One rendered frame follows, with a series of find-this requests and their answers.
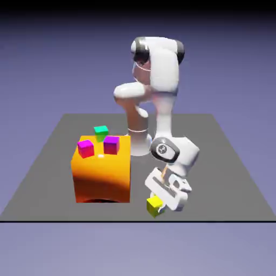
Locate large orange box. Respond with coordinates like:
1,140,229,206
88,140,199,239
71,135,132,204

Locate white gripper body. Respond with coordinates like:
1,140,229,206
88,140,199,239
144,167,189,212

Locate small magenta cube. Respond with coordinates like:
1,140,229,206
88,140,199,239
77,140,95,159

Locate small green cube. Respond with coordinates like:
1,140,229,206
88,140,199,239
93,125,109,143

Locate small yellow cube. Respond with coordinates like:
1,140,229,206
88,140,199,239
146,195,166,218

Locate small purple cube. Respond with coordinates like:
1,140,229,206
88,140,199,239
103,135,120,155

